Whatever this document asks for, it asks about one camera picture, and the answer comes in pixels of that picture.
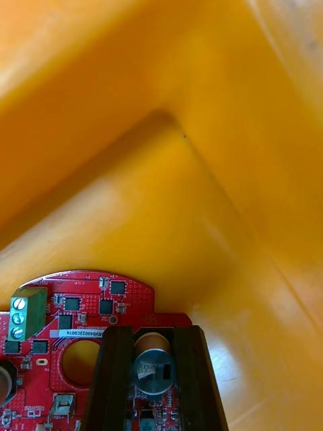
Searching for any yellow-orange plastic bin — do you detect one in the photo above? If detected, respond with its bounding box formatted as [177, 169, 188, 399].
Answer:
[0, 0, 323, 431]

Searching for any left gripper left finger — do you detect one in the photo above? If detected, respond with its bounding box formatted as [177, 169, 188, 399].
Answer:
[80, 325, 135, 431]

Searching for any round red circuit board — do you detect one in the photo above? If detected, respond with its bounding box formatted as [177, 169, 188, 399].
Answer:
[0, 269, 193, 431]

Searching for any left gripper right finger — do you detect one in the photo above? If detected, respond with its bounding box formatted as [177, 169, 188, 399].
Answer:
[173, 325, 229, 431]

